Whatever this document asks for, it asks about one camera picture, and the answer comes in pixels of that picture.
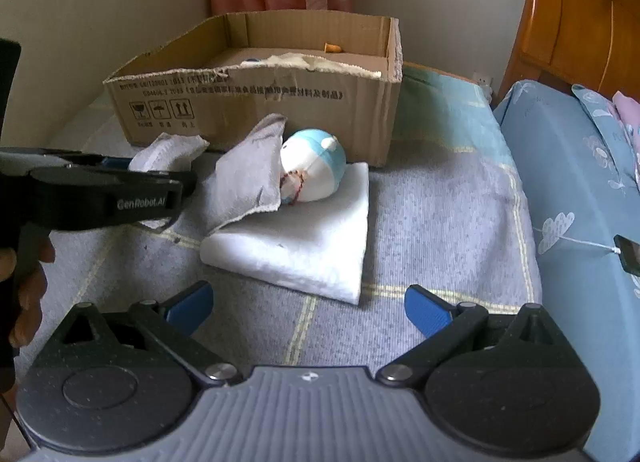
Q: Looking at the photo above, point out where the black phone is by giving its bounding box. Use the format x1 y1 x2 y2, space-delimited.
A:
614 235 640 276

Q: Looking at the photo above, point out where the person's left hand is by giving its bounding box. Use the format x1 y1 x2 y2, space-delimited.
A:
0 237 56 349

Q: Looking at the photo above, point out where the brown cardboard box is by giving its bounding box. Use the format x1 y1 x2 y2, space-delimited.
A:
102 11 404 168

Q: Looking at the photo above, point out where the grey checkered blanket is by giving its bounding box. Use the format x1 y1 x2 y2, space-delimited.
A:
15 61 545 368

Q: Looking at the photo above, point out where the purple floral pillow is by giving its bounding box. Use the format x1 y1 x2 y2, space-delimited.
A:
612 91 640 145

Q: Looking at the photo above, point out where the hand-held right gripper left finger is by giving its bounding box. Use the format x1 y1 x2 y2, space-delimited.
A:
57 280 241 387

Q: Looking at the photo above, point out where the cream yellow cloth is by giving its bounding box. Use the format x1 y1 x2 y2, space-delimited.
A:
264 53 385 79

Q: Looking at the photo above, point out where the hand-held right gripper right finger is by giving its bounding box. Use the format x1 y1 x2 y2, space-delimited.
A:
375 284 577 385

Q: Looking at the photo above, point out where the blue floral bed sheet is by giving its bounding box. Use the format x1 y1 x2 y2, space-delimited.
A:
492 79 640 462

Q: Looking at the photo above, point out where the white folded towel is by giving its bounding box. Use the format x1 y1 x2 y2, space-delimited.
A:
199 161 370 306

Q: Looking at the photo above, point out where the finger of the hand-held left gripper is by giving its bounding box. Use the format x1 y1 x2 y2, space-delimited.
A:
31 153 132 173

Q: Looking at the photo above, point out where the wooden headboard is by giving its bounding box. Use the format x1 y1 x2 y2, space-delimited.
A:
497 0 640 110

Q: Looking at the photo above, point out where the small grey fabric pouch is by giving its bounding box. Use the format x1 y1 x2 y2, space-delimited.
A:
128 131 210 174

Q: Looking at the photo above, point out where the blue white plush ball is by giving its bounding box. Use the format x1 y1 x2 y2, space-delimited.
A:
279 129 347 204

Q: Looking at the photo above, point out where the white charging cable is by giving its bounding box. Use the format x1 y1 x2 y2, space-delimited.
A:
531 226 622 255

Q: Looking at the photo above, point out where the large grey fabric pouch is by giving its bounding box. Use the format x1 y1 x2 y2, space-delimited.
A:
206 113 289 234

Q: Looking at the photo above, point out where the blue floral pillow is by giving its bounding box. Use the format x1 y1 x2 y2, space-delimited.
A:
571 84 640 195

